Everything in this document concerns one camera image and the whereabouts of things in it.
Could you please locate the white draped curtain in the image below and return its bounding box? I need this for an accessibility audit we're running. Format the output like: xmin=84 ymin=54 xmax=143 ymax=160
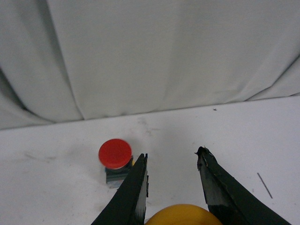
xmin=0 ymin=0 xmax=300 ymax=129

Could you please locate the yellow mushroom push button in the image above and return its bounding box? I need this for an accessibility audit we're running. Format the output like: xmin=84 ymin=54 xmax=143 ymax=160
xmin=146 ymin=204 xmax=222 ymax=225

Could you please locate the red mushroom push button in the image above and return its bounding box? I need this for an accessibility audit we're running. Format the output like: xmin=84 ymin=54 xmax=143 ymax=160
xmin=98 ymin=138 xmax=134 ymax=188

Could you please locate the thin dark wire scrap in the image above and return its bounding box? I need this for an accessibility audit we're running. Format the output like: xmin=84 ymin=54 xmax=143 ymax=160
xmin=256 ymin=172 xmax=273 ymax=199

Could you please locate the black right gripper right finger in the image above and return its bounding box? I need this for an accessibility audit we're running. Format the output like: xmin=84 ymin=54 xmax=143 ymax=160
xmin=195 ymin=146 xmax=289 ymax=225

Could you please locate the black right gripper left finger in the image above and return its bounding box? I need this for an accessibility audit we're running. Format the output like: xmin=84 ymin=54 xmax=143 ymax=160
xmin=92 ymin=153 xmax=149 ymax=225

